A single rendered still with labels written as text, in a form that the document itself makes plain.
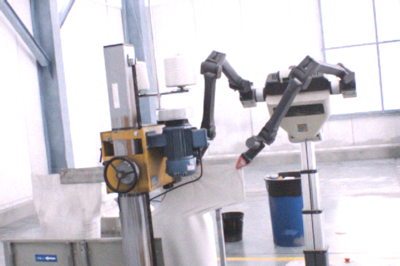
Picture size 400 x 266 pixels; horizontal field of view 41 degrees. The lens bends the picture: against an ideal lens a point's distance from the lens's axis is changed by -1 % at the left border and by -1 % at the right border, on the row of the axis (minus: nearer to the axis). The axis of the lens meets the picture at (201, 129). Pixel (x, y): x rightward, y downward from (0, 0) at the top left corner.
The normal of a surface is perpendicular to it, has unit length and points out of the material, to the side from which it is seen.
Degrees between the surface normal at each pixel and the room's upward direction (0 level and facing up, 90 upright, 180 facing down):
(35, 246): 90
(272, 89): 130
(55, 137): 90
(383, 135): 90
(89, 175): 90
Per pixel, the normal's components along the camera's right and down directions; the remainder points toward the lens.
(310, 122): -0.18, 0.70
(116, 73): -0.32, 0.08
